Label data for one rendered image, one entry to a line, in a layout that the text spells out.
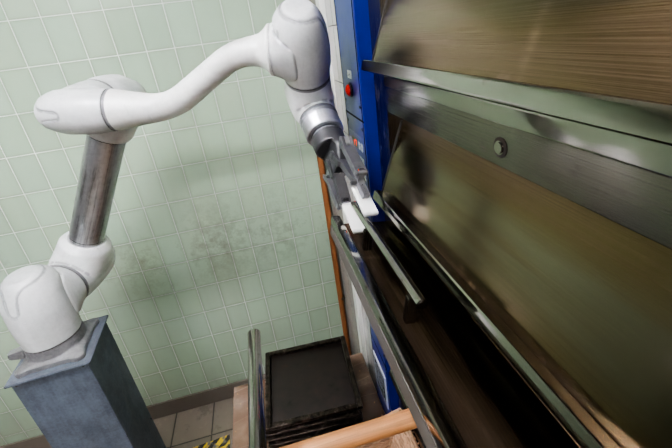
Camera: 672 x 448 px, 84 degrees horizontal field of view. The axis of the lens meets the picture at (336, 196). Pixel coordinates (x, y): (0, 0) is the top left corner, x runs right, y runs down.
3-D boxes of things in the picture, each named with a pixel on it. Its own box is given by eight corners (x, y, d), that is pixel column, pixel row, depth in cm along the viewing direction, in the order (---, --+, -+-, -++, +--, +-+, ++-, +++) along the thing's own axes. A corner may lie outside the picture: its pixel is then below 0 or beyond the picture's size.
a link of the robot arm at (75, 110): (91, 85, 83) (123, 77, 95) (10, 89, 83) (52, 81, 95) (109, 142, 88) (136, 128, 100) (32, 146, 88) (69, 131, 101)
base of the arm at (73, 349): (26, 339, 121) (18, 326, 119) (100, 319, 126) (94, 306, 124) (-3, 384, 105) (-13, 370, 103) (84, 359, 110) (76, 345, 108)
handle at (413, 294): (348, 225, 79) (356, 225, 79) (412, 337, 49) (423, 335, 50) (350, 200, 77) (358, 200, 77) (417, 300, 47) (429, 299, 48)
